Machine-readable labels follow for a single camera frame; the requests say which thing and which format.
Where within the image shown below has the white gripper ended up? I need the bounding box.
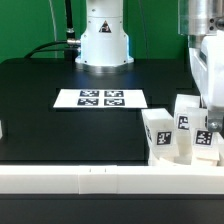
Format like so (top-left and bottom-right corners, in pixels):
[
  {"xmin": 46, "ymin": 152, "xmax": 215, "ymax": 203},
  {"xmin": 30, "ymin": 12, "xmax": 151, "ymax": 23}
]
[{"xmin": 189, "ymin": 33, "xmax": 224, "ymax": 132}]

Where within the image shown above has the white round stool seat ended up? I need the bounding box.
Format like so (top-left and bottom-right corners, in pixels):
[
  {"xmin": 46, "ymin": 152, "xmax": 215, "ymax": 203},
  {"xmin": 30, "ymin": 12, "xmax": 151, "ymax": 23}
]
[{"xmin": 148, "ymin": 150, "xmax": 220, "ymax": 166}]

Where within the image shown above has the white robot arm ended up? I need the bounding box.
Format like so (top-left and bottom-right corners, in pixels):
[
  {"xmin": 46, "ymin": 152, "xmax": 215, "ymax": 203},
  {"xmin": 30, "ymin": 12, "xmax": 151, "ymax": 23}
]
[{"xmin": 76, "ymin": 0, "xmax": 224, "ymax": 132}]

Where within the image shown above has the white marker sheet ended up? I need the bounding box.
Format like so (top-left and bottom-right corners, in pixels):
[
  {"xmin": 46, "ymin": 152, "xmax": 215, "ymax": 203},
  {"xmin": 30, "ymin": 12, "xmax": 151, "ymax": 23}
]
[{"xmin": 54, "ymin": 89, "xmax": 147, "ymax": 109}]

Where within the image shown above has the white front fence bar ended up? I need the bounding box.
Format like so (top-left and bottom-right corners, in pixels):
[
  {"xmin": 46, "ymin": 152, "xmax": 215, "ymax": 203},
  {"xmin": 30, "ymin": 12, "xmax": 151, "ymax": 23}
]
[{"xmin": 0, "ymin": 165, "xmax": 224, "ymax": 195}]

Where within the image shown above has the white block at left edge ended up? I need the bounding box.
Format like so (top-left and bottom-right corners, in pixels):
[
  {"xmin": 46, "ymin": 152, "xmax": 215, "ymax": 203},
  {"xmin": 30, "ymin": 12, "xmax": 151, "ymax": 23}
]
[{"xmin": 0, "ymin": 120, "xmax": 3, "ymax": 140}]

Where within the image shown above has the black cable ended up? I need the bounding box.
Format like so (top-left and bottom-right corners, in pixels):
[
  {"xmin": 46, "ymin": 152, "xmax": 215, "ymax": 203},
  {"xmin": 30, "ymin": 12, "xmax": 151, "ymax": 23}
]
[{"xmin": 23, "ymin": 0, "xmax": 82, "ymax": 60}]

